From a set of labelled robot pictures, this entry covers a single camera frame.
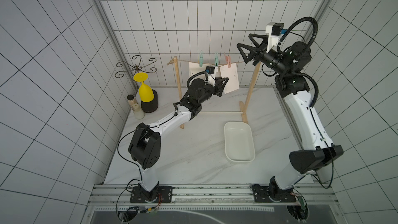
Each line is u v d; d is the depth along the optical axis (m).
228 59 0.71
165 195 0.73
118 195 0.70
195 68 0.75
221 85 0.67
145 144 0.47
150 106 1.07
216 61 0.71
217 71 0.66
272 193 0.66
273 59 0.52
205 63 0.73
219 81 0.68
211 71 0.65
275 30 0.47
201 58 0.71
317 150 0.42
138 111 0.98
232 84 0.76
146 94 0.87
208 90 0.67
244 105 0.96
